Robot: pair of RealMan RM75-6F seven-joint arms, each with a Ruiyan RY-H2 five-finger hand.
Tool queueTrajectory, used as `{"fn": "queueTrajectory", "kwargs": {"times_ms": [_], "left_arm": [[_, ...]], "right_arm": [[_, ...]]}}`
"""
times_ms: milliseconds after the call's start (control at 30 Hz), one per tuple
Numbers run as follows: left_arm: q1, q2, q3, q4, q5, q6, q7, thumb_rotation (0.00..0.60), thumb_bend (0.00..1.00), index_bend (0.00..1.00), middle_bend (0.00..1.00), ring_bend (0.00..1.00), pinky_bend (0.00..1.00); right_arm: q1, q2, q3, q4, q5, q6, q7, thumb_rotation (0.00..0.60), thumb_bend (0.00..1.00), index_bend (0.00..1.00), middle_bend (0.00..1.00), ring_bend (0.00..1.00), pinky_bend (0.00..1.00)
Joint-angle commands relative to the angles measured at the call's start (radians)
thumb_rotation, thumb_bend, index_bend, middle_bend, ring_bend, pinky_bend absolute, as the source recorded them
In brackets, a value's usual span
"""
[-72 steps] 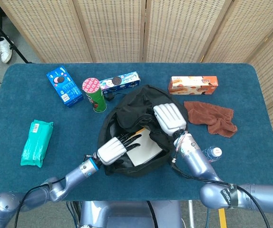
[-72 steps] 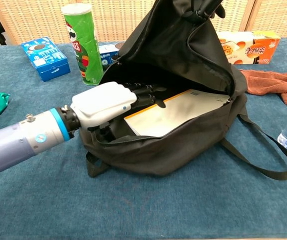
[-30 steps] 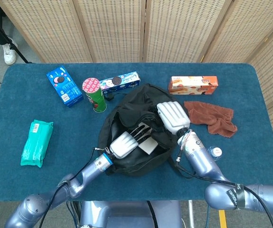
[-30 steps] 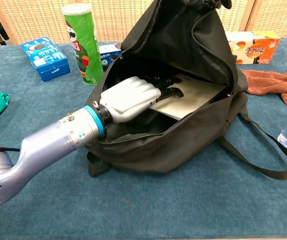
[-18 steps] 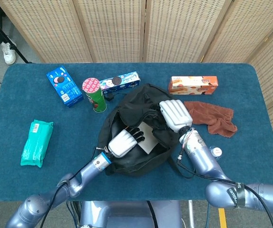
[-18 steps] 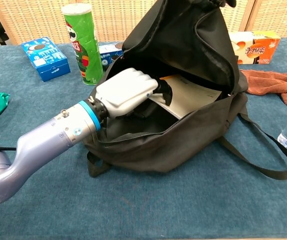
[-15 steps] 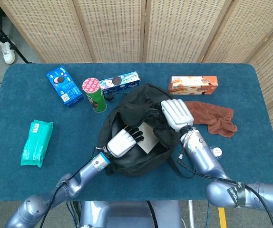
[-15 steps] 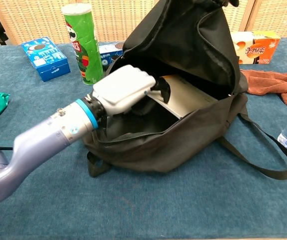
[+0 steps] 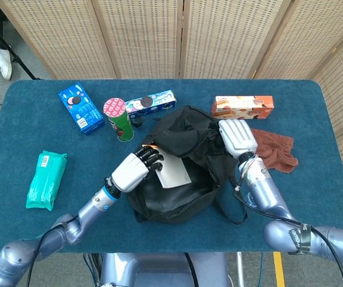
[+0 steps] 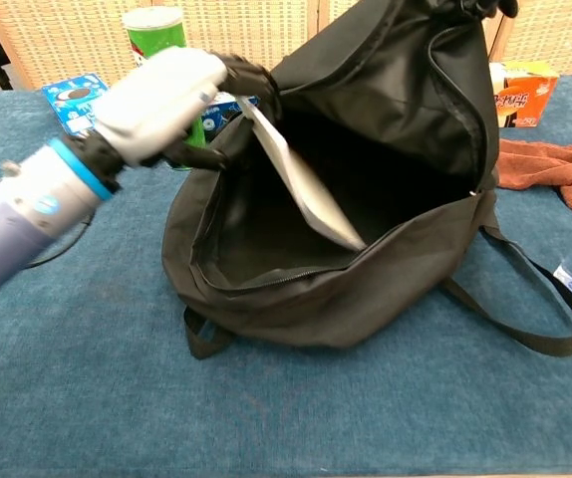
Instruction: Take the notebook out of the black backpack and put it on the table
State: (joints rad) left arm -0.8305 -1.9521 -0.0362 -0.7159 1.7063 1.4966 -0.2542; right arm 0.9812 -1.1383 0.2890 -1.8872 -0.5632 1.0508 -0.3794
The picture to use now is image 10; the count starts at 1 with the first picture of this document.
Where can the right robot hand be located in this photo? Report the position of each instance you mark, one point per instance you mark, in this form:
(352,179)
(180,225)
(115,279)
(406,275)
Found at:
(490,7)

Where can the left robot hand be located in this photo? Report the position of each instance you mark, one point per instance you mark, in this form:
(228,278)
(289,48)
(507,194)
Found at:
(161,99)

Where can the black fabric backpack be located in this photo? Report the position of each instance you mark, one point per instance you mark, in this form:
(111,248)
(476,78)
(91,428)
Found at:
(395,124)

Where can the long blue Oreo box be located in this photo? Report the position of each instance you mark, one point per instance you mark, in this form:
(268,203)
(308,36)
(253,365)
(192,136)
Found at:
(216,117)

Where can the green Pringles can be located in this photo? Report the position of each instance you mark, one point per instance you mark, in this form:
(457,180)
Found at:
(154,30)

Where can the wide blue Oreo box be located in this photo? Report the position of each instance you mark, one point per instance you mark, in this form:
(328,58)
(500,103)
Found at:
(69,102)

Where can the orange biscuit box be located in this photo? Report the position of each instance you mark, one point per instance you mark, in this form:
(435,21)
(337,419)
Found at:
(525,94)

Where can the rattan folding screen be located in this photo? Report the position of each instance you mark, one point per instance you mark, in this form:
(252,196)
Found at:
(67,40)

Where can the white flat packet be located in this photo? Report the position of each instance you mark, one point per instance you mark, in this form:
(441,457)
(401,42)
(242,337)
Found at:
(306,184)

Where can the brown towel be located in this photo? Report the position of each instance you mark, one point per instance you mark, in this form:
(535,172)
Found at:
(550,167)

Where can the blue table carpet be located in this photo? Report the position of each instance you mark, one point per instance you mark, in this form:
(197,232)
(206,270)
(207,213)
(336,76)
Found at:
(216,408)

